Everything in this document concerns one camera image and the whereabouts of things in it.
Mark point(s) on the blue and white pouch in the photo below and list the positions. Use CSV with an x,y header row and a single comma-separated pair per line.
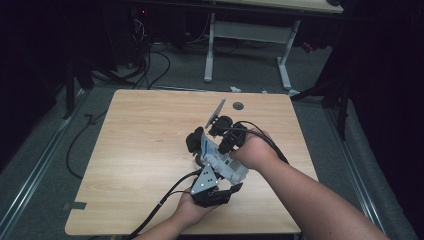
x,y
233,168

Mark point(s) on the metal floor rail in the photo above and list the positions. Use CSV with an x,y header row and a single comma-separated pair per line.
x,y
353,166
33,170

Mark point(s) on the small white plug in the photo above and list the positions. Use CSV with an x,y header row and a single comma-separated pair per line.
x,y
235,89

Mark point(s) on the person's right hand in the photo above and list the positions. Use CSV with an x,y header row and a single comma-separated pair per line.
x,y
256,151

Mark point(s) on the person's left hand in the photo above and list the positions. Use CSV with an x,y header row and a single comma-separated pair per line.
x,y
191,211

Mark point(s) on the grey tape strip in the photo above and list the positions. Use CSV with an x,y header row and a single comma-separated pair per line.
x,y
78,205

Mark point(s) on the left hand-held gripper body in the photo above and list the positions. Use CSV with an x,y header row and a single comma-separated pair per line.
x,y
206,183

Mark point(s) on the small red object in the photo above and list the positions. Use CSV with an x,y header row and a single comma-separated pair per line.
x,y
307,46

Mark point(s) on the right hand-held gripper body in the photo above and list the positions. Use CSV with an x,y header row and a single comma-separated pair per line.
x,y
233,135

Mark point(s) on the black metal stand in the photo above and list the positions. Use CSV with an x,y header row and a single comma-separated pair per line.
x,y
341,113
69,93

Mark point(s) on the white metal desk frame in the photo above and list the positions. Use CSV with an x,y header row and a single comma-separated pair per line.
x,y
248,33

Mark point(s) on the round grey table grommet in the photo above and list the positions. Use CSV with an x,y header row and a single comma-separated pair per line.
x,y
238,106

